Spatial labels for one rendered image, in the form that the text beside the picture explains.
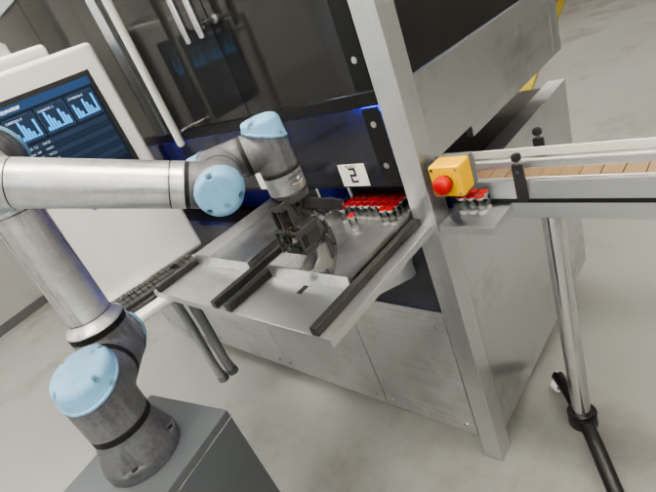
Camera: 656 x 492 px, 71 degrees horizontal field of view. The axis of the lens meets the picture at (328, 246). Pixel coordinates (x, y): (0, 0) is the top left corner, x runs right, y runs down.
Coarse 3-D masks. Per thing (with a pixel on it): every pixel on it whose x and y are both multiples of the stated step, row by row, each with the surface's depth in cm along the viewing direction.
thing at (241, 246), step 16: (240, 224) 147; (256, 224) 149; (272, 224) 144; (224, 240) 143; (240, 240) 141; (256, 240) 137; (272, 240) 124; (208, 256) 131; (224, 256) 136; (240, 256) 131; (256, 256) 120
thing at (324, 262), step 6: (324, 246) 95; (318, 252) 94; (324, 252) 95; (318, 258) 94; (324, 258) 95; (330, 258) 96; (336, 258) 97; (318, 264) 94; (324, 264) 96; (330, 264) 97; (318, 270) 94; (330, 270) 99
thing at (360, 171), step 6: (342, 168) 115; (354, 168) 112; (360, 168) 111; (342, 174) 116; (348, 174) 115; (360, 174) 112; (366, 174) 111; (348, 180) 116; (354, 180) 115; (360, 180) 114; (366, 180) 112
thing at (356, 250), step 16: (336, 224) 127; (368, 224) 120; (400, 224) 108; (336, 240) 118; (352, 240) 115; (368, 240) 112; (384, 240) 103; (288, 256) 117; (304, 256) 117; (352, 256) 108; (368, 256) 100; (272, 272) 113; (288, 272) 108; (304, 272) 104; (320, 272) 100; (336, 272) 104; (352, 272) 96
